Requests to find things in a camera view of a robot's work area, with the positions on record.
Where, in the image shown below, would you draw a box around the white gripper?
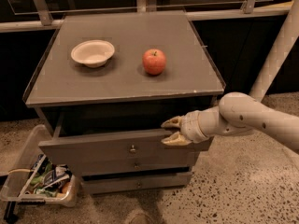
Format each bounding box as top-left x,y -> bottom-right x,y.
161,111 -> 208,146

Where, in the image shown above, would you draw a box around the grey top drawer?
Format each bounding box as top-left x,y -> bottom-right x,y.
38,112 -> 215,176

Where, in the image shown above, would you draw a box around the grey drawer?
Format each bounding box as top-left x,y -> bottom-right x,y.
71,149 -> 196,181
81,172 -> 192,194
38,112 -> 215,176

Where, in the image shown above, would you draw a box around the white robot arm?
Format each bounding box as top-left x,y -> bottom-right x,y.
161,92 -> 299,153

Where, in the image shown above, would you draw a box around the grey bottom drawer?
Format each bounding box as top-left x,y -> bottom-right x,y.
81,172 -> 192,194

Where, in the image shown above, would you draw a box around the grey drawer cabinet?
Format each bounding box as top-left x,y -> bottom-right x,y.
21,10 -> 226,195

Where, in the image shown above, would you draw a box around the grey middle drawer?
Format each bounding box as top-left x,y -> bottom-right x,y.
71,149 -> 196,181

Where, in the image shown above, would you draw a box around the red apple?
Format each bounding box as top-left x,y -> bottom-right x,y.
142,49 -> 166,76

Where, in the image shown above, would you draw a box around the white paper bowl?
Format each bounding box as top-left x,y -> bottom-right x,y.
71,40 -> 115,68

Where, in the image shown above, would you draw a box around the snack packets in bin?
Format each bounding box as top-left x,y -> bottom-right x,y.
23,154 -> 72,198

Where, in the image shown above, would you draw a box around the white diagonal pole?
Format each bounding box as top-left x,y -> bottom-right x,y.
249,0 -> 299,102

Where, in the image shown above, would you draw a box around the clear plastic bin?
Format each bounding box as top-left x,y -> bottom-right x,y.
0,125 -> 78,207

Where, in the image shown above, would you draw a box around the metal railing with glass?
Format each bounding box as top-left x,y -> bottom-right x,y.
0,0 -> 299,34

